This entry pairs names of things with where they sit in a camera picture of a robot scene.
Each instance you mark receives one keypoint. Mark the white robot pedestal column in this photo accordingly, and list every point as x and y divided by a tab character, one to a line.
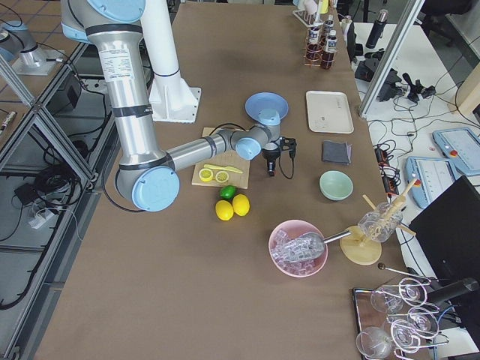
171	98

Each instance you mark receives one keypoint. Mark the grey folded cloth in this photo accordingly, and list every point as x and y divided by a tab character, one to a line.
336	152

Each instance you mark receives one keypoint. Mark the wooden cutting board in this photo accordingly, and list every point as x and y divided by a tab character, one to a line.
228	158

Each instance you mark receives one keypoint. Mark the pink bowl with ice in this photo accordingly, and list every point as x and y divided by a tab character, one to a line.
293	256

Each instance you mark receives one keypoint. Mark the yellow lemon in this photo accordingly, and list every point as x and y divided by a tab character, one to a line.
224	210
241	204

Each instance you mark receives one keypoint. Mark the black monitor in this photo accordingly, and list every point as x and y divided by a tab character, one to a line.
448	232

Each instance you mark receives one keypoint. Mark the copper wire bottle rack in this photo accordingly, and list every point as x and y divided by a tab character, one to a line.
308	20

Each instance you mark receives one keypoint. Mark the blue teach pendant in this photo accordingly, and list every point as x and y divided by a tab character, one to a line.
461	145
435	175

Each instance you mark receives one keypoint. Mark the cream rabbit tray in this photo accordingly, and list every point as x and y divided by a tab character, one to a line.
328	112

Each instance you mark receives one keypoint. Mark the metal ice scoop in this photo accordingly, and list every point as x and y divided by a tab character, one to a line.
318	242

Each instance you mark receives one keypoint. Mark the black thermos bottle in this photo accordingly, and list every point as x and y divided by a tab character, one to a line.
377	30

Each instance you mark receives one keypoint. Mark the blue round plate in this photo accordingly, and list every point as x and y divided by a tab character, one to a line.
268	103

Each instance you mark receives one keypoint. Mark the wooden cup tree stand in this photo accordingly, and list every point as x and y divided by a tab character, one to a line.
360	249

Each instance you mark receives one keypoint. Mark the wine glass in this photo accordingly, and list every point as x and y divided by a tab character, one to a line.
421	320
391	298
395	341

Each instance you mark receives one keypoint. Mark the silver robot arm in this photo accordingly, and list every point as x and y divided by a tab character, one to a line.
137	53

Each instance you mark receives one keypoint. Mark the green lime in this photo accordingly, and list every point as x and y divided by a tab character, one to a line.
228	192

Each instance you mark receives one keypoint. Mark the glass mug on stand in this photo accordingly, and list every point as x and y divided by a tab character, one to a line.
379	224

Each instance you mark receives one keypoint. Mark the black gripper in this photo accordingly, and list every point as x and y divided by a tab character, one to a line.
270	154

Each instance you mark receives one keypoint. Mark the aluminium frame post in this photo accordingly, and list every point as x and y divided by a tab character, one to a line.
398	37

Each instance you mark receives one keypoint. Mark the lemon half slice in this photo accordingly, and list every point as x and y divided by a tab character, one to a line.
206	175
222	176

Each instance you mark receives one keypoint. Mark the yellow plastic knife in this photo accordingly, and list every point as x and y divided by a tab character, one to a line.
231	169

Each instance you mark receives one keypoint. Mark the dark drink bottle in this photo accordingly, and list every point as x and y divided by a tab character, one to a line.
328	25
329	50
313	40

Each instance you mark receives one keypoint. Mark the green bowl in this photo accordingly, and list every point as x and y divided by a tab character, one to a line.
335	185

